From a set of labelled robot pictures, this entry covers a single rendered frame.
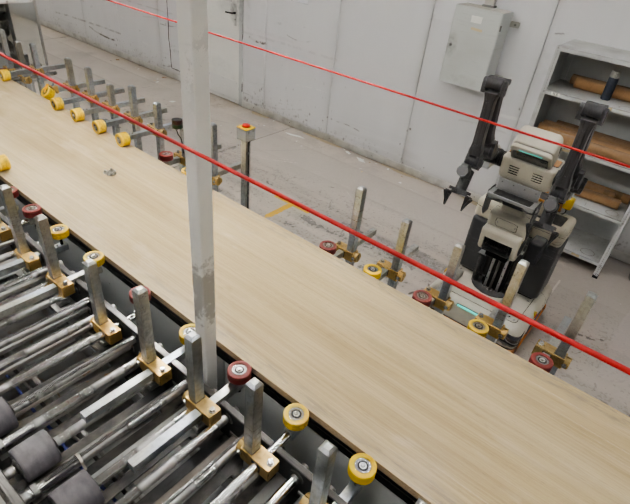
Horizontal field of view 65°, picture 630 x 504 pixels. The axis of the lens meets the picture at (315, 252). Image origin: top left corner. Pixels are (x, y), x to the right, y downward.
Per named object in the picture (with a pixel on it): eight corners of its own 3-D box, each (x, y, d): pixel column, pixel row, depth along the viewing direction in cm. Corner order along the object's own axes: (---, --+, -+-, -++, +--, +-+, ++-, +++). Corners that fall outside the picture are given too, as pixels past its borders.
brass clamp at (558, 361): (535, 346, 199) (539, 337, 196) (569, 364, 193) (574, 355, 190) (530, 354, 195) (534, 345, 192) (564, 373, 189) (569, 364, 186)
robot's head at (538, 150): (523, 137, 259) (523, 121, 246) (563, 150, 249) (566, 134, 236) (510, 159, 257) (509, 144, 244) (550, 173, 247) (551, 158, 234)
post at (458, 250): (431, 326, 228) (458, 240, 201) (438, 329, 227) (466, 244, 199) (427, 329, 226) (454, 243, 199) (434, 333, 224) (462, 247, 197)
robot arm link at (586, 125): (611, 107, 202) (583, 100, 207) (608, 110, 198) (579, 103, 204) (570, 200, 226) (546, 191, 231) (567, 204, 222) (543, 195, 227)
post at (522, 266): (484, 346, 214) (521, 257, 186) (492, 350, 212) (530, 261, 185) (481, 350, 211) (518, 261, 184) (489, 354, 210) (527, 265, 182)
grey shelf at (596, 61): (508, 215, 459) (574, 38, 370) (609, 256, 416) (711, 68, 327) (489, 232, 429) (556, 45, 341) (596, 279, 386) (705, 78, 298)
